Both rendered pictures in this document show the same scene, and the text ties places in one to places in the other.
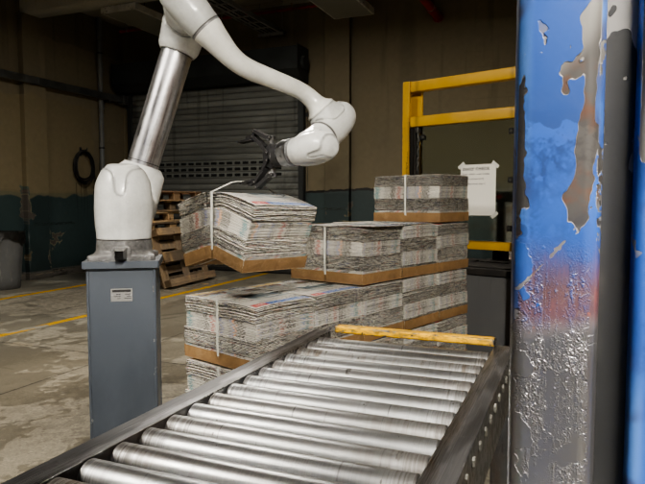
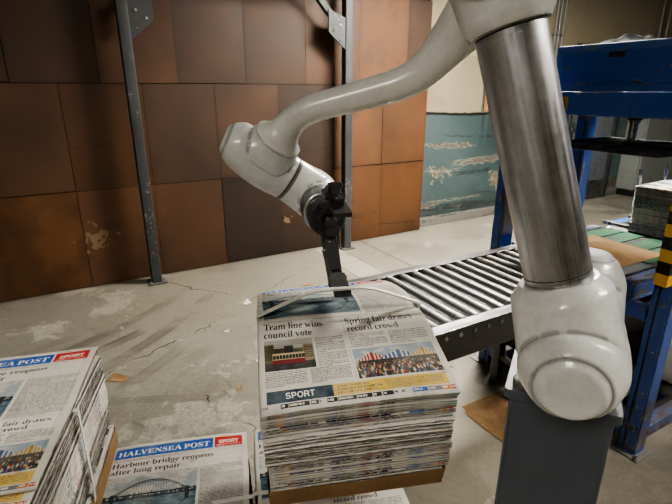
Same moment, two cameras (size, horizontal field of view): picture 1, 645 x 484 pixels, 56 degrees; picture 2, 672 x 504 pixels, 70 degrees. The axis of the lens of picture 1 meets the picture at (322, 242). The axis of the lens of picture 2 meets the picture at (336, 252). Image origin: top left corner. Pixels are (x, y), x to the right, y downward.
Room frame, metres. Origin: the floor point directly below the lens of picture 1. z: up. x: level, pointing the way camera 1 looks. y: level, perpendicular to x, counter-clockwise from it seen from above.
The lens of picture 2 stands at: (2.74, 0.73, 1.56)
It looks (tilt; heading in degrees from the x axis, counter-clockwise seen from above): 19 degrees down; 218
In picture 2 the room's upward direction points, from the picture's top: straight up
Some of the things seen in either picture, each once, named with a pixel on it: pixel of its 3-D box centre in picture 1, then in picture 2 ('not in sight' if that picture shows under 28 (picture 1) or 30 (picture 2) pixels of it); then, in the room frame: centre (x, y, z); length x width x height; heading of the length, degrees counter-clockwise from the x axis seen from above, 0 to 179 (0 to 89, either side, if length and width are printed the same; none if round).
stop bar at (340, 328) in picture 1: (412, 334); not in sight; (1.61, -0.24, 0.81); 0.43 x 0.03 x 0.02; 67
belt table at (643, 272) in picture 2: not in sight; (608, 256); (0.06, 0.42, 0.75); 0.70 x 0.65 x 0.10; 157
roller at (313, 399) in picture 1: (334, 410); (436, 297); (1.12, -0.02, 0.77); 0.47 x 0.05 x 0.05; 67
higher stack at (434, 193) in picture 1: (419, 303); not in sight; (3.05, -0.49, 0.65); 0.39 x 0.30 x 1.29; 49
